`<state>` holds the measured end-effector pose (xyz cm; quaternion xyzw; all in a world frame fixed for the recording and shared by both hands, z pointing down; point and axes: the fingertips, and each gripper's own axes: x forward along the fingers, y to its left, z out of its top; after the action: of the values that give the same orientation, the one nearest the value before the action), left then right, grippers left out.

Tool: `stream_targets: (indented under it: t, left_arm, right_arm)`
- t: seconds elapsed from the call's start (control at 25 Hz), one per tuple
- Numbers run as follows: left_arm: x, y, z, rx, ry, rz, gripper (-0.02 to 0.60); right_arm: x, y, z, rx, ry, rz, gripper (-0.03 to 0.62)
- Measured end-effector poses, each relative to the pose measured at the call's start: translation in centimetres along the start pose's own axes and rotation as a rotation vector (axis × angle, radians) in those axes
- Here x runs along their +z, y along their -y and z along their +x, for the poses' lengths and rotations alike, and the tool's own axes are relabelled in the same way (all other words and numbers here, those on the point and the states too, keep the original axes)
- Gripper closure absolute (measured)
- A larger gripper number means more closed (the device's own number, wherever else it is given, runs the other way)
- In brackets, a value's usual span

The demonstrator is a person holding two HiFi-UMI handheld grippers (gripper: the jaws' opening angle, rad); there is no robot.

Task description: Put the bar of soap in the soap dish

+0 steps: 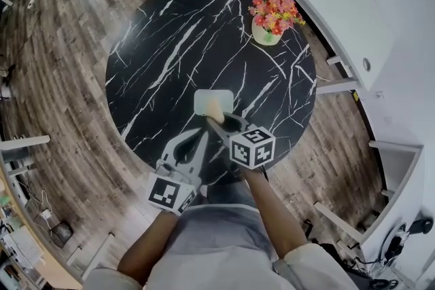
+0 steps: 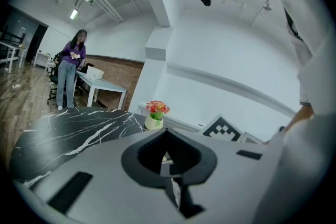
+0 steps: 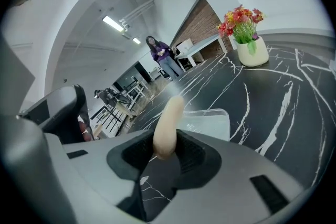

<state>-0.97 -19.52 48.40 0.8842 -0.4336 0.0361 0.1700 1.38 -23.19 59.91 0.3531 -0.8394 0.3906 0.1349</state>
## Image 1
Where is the white perforated box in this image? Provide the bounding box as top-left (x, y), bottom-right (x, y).
top-left (1, 225), bottom-right (47, 269)

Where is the white pot with red flowers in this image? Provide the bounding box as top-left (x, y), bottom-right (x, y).
top-left (247, 0), bottom-right (307, 46)

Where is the white desk with side panel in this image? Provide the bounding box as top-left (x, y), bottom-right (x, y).
top-left (314, 141), bottom-right (435, 283)

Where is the dark round bin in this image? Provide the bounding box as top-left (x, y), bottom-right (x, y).
top-left (50, 221), bottom-right (74, 247)

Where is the white desk with grommet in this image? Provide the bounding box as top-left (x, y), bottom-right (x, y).
top-left (249, 0), bottom-right (405, 96)

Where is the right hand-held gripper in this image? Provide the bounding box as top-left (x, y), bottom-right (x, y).
top-left (205, 113), bottom-right (276, 170)

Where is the person's grey shirt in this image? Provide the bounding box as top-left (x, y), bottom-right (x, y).
top-left (83, 203), bottom-right (361, 290)

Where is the black marble round table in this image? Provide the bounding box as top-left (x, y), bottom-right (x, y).
top-left (105, 0), bottom-right (318, 186)

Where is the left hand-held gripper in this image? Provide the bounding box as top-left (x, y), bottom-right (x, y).
top-left (146, 128), bottom-right (210, 217)

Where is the person's right forearm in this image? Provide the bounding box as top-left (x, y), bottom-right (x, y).
top-left (243, 168), bottom-right (309, 262)

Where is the white square container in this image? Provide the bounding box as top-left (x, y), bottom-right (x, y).
top-left (193, 89), bottom-right (234, 117)

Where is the wooden desk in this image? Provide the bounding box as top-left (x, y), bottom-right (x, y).
top-left (0, 152), bottom-right (82, 290)

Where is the person's left forearm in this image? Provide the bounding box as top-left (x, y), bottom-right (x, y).
top-left (117, 210), bottom-right (179, 286)

